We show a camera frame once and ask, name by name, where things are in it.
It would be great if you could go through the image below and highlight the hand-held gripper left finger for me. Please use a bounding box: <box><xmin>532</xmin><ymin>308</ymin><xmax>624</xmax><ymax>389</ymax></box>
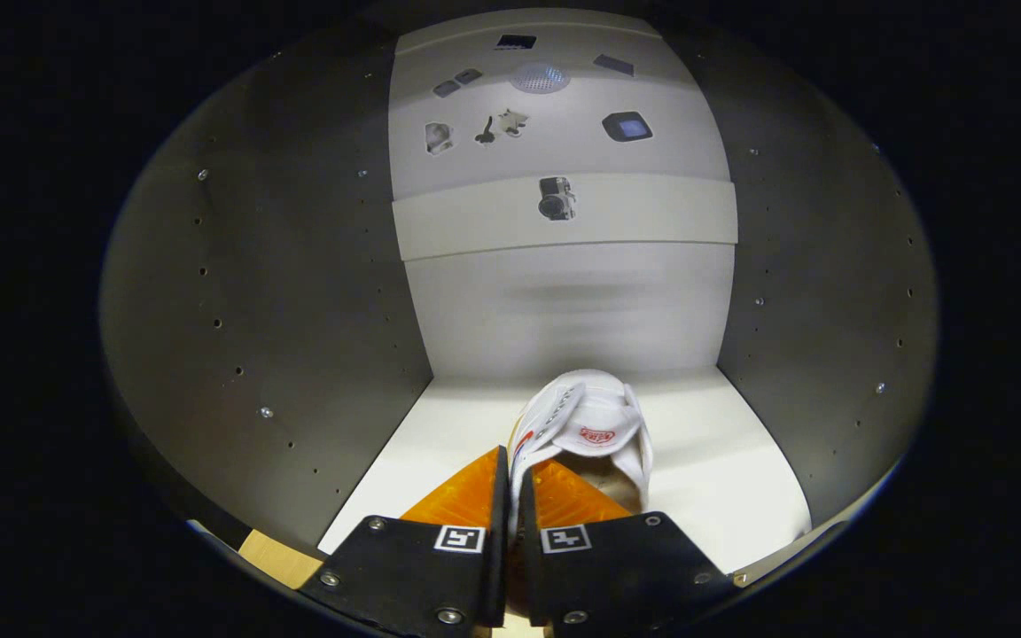
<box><xmin>298</xmin><ymin>445</ymin><xmax>511</xmax><ymax>637</ymax></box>

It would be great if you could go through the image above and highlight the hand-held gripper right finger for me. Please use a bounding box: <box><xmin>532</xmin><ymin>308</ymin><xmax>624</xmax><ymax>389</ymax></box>
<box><xmin>519</xmin><ymin>456</ymin><xmax>733</xmax><ymax>628</ymax></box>

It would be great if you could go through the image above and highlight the white canvas shoe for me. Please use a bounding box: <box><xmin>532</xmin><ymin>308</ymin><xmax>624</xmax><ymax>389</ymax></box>
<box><xmin>508</xmin><ymin>369</ymin><xmax>655</xmax><ymax>533</ymax></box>

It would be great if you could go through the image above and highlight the dark grey shoe cabinet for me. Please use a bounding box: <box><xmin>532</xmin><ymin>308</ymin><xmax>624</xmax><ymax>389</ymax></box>
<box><xmin>101</xmin><ymin>7</ymin><xmax>939</xmax><ymax>586</ymax></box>

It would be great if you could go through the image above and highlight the pale cabinet shelf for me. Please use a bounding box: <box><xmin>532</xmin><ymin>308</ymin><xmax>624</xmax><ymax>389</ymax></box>
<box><xmin>318</xmin><ymin>366</ymin><xmax>814</xmax><ymax>575</ymax></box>

